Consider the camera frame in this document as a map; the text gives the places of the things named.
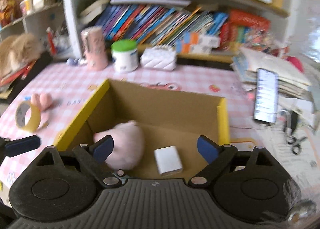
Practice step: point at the wooden bookshelf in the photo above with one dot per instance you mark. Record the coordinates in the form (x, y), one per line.
(70, 19)

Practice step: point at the yellow tape roll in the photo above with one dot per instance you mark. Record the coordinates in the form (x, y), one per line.
(35, 119)

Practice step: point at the small pink eared toy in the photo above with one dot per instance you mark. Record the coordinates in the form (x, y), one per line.
(43, 100)

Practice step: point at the pink cylinder humidifier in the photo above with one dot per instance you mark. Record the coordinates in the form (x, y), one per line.
(95, 49)

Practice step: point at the red boxed book set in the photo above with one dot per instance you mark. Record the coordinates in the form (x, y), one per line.
(247, 26)

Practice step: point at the orange fluffy cat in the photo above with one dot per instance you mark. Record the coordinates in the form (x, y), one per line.
(17, 49)

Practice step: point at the red hanging tassel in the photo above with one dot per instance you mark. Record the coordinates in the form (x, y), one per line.
(51, 41)

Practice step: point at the white quilted bag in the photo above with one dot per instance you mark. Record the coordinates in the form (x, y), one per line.
(157, 59)

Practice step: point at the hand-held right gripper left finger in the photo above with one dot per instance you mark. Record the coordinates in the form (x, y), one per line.
(103, 147)

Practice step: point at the row of colourful books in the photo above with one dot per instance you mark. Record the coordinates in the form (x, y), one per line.
(155, 24)

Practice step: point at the stack of papers and booklets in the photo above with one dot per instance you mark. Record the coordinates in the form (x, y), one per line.
(272, 64)

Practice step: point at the black smartphone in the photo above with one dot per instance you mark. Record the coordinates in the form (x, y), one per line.
(266, 96)

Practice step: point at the fortune god figure box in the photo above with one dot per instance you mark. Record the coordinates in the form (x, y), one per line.
(10, 9)

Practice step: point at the white charger block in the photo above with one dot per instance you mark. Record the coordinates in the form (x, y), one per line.
(167, 160)

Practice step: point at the yellow cardboard box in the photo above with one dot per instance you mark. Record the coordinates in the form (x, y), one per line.
(162, 109)

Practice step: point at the orange blue white carton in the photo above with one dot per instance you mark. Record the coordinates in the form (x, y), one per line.
(202, 39)
(193, 47)

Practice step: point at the grey flat book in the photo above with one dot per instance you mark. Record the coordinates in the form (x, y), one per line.
(150, 2)

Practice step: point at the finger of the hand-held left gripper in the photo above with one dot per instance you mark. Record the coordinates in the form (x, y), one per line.
(23, 144)

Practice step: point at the white bottle yellow label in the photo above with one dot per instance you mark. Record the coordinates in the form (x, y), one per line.
(28, 4)

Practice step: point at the pink plush toy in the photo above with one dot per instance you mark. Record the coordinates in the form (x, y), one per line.
(127, 141)

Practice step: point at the white jar green lid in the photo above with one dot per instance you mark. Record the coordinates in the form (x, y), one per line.
(125, 59)

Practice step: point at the pink checkered tablecloth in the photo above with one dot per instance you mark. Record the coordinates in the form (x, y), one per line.
(62, 81)

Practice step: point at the white shelf unit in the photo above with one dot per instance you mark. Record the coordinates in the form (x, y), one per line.
(35, 21)

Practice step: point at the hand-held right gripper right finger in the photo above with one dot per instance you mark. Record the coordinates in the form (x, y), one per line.
(207, 149)

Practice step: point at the thick paperback book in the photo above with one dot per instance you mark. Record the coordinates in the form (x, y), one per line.
(96, 5)
(91, 16)

